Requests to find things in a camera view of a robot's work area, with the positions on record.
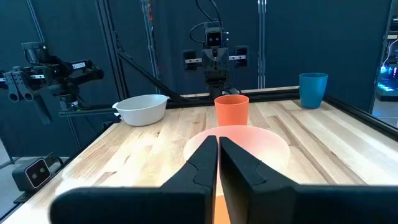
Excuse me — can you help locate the orange plastic cup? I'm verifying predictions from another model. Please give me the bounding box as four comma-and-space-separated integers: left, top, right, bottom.
214, 94, 250, 127

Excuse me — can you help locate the silver frame post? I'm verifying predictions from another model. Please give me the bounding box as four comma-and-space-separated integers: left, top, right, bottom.
257, 0, 267, 90

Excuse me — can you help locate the pink plastic bowl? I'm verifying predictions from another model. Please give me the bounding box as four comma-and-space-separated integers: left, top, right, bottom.
183, 125, 290, 224

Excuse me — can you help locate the black frame post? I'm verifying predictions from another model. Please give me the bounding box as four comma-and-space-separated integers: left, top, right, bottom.
95, 0, 130, 100

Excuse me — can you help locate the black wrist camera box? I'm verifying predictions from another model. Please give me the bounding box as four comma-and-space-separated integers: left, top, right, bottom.
204, 27, 224, 48

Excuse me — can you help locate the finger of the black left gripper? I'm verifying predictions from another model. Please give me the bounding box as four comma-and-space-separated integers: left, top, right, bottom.
233, 45, 249, 68
182, 49, 197, 71

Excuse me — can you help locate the black camera cable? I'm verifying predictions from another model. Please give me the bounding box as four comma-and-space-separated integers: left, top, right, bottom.
45, 151, 65, 166

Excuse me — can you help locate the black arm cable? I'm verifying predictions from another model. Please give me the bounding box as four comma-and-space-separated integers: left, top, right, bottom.
189, 0, 223, 44

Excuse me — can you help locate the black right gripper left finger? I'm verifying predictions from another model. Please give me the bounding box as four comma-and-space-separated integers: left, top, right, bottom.
49, 135, 218, 224

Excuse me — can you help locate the lit background equipment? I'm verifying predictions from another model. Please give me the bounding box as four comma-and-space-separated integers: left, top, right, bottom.
376, 30, 398, 102

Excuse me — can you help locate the white plastic bowl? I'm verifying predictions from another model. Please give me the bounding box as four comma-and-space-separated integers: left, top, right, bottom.
112, 94, 170, 127

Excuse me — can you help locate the black diagonal frame strut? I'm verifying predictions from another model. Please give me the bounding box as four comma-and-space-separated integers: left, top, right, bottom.
116, 49, 187, 102

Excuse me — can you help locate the black table-level camera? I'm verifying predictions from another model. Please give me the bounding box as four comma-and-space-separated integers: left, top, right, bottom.
11, 157, 52, 193

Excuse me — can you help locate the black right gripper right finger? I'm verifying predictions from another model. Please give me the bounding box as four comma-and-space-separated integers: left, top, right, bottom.
219, 136, 398, 224

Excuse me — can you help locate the blue plastic cup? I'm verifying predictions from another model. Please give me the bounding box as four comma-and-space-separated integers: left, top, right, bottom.
298, 72, 329, 110

